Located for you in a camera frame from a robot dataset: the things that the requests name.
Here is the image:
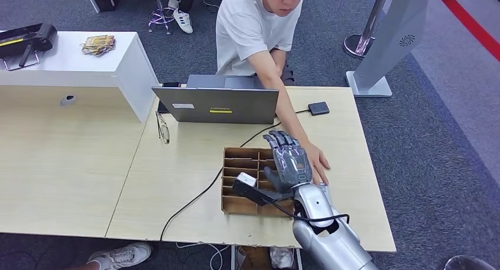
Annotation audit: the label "person's right hand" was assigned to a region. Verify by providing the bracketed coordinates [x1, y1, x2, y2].
[302, 141, 332, 186]

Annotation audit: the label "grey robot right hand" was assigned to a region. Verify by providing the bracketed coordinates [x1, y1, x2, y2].
[262, 130, 314, 194]

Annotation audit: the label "white card reader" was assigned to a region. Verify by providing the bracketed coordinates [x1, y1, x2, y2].
[317, 182, 334, 200]

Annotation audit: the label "brown cardboard card organizer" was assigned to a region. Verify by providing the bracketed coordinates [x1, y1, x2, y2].
[221, 147, 295, 218]

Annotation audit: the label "stack of key cards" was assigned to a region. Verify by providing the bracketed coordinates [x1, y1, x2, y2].
[80, 34, 116, 57]

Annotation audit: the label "small black box device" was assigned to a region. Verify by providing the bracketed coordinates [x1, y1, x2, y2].
[307, 101, 330, 116]

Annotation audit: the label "white bag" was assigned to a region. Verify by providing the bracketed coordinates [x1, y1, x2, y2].
[269, 247, 294, 270]

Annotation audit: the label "grey laptop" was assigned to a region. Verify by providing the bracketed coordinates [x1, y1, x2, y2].
[151, 74, 280, 125]

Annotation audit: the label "brown cardboard box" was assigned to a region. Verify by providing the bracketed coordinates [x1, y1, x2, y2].
[236, 246, 274, 270]

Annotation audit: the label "eyeglasses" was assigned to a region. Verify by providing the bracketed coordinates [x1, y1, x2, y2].
[154, 110, 171, 145]

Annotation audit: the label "black phone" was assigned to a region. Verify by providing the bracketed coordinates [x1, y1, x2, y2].
[157, 81, 182, 114]

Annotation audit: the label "silver kiosk stand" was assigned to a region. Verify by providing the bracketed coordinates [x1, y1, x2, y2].
[345, 0, 432, 98]

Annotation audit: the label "round glass dome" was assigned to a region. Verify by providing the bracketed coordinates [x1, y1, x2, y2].
[445, 255, 497, 270]

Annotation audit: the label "white sneaker with laces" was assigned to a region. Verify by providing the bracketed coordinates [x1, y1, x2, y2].
[86, 242, 153, 270]

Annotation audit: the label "red barrier belt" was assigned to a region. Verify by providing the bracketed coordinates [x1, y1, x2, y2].
[429, 0, 500, 62]

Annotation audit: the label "chrome stool base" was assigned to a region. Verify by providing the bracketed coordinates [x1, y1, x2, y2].
[147, 0, 176, 35]

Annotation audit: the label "bystander's bare leg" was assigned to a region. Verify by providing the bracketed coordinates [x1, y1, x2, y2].
[72, 259, 103, 270]

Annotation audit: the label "white counter cabinet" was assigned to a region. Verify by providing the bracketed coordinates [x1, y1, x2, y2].
[0, 29, 159, 124]

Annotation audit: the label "black device with metal stand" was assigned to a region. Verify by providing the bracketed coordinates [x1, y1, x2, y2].
[0, 22, 58, 71]

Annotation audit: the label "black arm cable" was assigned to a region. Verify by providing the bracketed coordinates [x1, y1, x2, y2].
[268, 199, 351, 225]

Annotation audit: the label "long black power cable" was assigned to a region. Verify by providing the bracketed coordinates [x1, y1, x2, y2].
[159, 121, 282, 243]

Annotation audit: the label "white cable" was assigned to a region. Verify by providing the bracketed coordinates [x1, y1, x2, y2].
[176, 242, 231, 270]

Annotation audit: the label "chrome stanchion post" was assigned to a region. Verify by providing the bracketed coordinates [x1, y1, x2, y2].
[343, 0, 393, 60]

